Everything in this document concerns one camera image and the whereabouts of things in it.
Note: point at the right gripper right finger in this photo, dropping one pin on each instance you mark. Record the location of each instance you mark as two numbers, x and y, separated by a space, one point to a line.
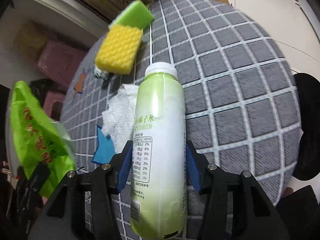
236 205

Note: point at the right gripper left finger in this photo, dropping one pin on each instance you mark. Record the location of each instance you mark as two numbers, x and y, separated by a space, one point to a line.
81 205

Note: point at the green paper bag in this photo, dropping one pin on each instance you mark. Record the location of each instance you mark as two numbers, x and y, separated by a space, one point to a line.
36 138

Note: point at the green drink bottle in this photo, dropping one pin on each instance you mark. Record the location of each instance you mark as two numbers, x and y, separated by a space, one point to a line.
158 185

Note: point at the white paper towel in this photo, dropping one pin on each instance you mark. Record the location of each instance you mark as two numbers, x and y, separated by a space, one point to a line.
119 117

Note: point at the dark blue foil bag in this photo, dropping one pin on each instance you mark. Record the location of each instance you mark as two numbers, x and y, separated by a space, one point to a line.
101 74

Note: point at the yellow sponge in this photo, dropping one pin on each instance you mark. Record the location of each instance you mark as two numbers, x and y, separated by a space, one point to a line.
119 49

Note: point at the green sponge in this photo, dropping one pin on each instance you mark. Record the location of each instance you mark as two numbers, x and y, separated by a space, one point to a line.
136 15

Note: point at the black trash bin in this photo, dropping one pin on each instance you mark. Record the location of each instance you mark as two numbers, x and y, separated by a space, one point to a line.
307 166

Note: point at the grey checked tablecloth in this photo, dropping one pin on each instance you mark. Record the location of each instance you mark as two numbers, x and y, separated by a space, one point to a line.
241 104

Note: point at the small pink stool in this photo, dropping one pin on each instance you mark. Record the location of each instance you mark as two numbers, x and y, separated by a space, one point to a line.
53 104

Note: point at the black plastic bag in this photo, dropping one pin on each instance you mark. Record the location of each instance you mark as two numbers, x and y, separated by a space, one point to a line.
41 87

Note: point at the pink plastic stool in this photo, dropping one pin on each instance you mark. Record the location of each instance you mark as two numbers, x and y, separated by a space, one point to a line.
59 62

